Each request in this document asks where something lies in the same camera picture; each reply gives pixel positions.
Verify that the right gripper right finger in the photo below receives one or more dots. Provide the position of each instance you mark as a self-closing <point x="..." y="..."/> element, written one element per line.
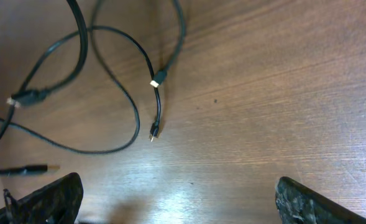
<point x="298" y="204"/>

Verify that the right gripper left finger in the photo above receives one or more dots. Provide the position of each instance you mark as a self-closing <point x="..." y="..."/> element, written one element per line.
<point x="58" y="202"/>

